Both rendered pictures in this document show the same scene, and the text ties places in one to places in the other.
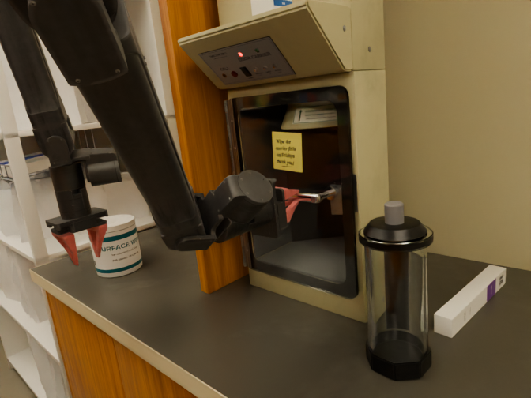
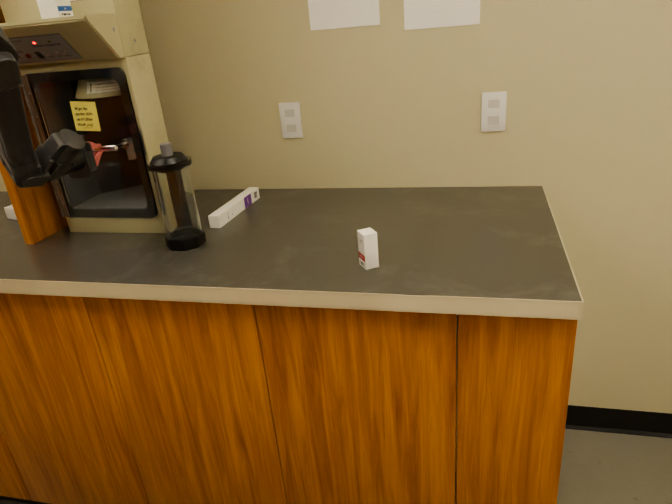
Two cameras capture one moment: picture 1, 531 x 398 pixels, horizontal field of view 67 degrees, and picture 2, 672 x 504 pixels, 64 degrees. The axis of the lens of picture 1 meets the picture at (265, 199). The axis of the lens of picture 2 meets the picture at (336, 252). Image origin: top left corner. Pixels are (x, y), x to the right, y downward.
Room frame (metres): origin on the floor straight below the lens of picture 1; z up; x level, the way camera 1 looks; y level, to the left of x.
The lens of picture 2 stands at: (-0.78, 0.12, 1.47)
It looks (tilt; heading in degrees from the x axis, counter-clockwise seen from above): 24 degrees down; 331
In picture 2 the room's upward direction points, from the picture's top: 5 degrees counter-clockwise
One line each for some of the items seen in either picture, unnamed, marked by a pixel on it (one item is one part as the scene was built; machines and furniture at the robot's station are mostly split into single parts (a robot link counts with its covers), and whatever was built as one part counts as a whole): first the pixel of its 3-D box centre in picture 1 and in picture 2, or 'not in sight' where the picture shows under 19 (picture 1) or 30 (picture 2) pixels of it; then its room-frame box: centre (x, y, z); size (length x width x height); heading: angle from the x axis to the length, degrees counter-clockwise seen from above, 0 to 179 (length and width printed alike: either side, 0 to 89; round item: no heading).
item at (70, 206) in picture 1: (74, 206); not in sight; (0.79, 0.38, 1.21); 0.10 x 0.07 x 0.07; 135
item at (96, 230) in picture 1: (87, 238); not in sight; (0.80, 0.37, 1.14); 0.07 x 0.07 x 0.09; 45
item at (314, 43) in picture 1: (257, 54); (48, 42); (0.77, -0.01, 1.46); 0.32 x 0.12 x 0.10; 45
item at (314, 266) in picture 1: (288, 193); (92, 148); (0.80, -0.05, 1.19); 0.30 x 0.01 x 0.40; 45
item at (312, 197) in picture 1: (306, 194); (107, 146); (0.73, -0.08, 1.20); 0.10 x 0.05 x 0.03; 45
